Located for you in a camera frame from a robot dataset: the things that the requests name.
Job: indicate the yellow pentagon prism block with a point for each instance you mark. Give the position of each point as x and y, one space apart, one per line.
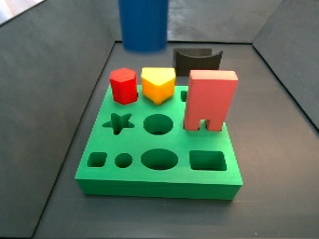
157 83

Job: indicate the blue oval cylinder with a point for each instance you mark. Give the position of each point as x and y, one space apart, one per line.
144 20

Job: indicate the red hexagonal prism block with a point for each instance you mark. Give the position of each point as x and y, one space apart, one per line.
124 86

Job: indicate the green shape sorter board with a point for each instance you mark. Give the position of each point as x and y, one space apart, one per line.
141 155

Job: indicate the pink arch block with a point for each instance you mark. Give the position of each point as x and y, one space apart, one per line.
210 90

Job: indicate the black curved cradle fixture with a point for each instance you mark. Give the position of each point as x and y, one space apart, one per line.
194 59

